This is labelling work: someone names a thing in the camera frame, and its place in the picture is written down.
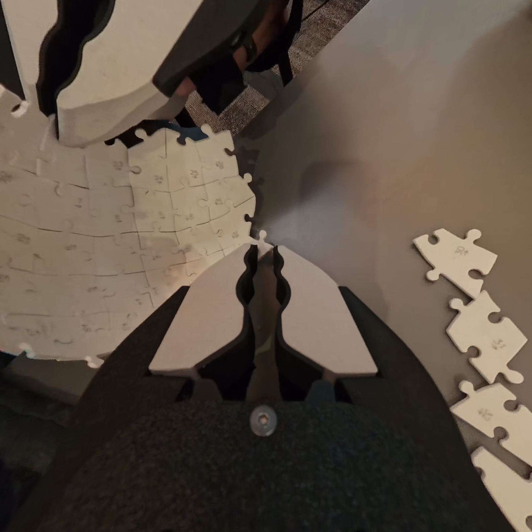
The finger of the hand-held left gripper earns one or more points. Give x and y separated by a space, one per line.
29 33
145 50

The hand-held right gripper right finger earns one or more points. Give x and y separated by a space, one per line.
328 328

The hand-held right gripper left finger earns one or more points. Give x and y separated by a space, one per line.
199 328

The partly built puzzle ball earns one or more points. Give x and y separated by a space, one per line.
104 228

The row of white puzzle pieces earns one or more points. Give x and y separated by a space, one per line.
482 332

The person's left hand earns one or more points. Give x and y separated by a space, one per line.
272 25

